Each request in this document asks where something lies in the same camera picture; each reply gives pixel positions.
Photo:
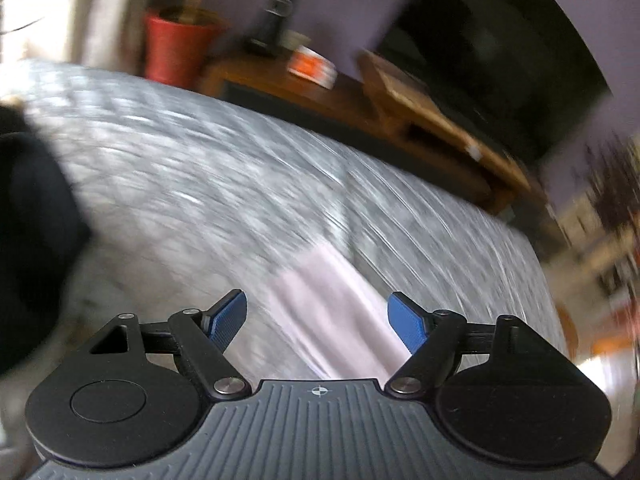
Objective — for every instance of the black television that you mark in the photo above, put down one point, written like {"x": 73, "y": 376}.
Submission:
{"x": 490, "y": 70}

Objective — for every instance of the white wall socket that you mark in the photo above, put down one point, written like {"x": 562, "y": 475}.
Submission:
{"x": 296, "y": 40}

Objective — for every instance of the orange wooden chair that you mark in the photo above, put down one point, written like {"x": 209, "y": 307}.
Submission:
{"x": 567, "y": 332}

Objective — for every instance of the lavender garment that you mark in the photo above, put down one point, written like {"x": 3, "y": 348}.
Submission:
{"x": 325, "y": 310}

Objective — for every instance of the grey quilted bedspread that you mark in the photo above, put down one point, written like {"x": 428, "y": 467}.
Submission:
{"x": 225, "y": 170}

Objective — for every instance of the dark wooden cabinet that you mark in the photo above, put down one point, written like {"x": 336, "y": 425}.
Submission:
{"x": 300, "y": 95}

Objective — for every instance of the orange tissue box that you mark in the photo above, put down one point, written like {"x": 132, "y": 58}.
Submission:
{"x": 311, "y": 65}

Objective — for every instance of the dried purple flowers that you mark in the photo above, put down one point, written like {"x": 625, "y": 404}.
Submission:
{"x": 615, "y": 180}

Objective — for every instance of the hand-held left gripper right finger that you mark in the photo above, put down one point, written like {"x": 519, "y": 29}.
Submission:
{"x": 407, "y": 322}

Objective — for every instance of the red plant pot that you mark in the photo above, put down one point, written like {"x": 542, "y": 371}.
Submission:
{"x": 180, "y": 47}

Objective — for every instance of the black cylindrical speaker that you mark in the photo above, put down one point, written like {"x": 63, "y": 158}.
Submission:
{"x": 270, "y": 22}

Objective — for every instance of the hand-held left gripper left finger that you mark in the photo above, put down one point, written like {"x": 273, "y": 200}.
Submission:
{"x": 227, "y": 317}

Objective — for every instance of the beige curtain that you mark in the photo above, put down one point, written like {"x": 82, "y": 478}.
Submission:
{"x": 110, "y": 15}

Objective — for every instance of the navy jacket orange lining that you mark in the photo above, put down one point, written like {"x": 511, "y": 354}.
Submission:
{"x": 35, "y": 240}

